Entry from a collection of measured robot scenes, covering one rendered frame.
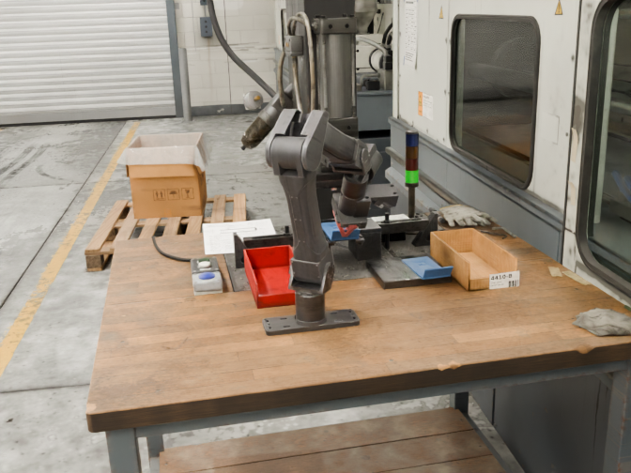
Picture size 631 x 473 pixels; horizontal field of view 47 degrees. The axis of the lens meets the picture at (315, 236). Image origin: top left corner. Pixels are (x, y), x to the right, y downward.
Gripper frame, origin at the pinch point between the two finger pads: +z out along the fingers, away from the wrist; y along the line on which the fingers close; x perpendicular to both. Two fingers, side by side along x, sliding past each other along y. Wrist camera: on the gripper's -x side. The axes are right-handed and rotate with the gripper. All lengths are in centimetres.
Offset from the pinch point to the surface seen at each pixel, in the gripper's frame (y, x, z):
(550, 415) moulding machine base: -30, -62, 53
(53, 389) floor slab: 61, 95, 156
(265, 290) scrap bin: -10.9, 21.1, 5.8
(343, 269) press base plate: -3.0, -0.3, 10.5
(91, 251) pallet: 195, 87, 221
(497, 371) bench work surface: -51, -16, -16
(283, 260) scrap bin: 2.9, 14.1, 12.0
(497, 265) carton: -13.2, -35.7, 1.0
